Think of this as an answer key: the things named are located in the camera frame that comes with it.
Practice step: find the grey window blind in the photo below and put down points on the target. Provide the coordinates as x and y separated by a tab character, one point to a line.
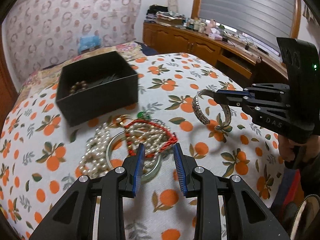
245	10

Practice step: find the wooden cabinet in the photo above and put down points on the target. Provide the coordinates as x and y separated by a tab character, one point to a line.
190	45

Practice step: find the stack of folded clothes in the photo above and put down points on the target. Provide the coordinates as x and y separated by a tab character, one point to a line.
165	16

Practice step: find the wooden window frame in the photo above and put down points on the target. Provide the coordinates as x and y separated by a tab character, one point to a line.
196	2

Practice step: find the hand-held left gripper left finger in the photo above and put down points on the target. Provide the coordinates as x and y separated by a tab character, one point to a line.
138	165

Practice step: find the floral blanket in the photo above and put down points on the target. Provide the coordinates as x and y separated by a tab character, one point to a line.
37	77

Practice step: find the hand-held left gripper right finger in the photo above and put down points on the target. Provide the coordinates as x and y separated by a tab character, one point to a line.
180	165

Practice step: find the person's right hand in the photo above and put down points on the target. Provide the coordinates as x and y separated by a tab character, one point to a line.
287	150

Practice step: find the silver engraved bangle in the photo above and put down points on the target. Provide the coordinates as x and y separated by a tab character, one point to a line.
197	110

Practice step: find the navy bed sheet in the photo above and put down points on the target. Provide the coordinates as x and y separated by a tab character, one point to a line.
147	47

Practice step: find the green bead pendant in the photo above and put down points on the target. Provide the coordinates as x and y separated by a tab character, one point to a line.
143	115

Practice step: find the black cardboard box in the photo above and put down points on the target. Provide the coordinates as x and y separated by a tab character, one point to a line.
100	100

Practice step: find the blue crinkled wrapping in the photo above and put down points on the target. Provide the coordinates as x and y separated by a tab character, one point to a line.
89	42

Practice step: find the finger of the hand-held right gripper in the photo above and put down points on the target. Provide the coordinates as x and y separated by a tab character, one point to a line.
270	93
270	120

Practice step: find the person's dark jacket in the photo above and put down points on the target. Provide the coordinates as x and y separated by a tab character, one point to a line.
295	205

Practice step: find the white power strip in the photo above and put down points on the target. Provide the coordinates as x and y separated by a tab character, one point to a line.
246	46

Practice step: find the orange fruit print cloth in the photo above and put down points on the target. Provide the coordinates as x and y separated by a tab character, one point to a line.
175	80

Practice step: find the circle pattern sheer curtain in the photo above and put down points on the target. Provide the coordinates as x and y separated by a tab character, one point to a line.
62	12

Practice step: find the pale green jade bangle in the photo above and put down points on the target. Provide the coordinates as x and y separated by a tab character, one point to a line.
109	152

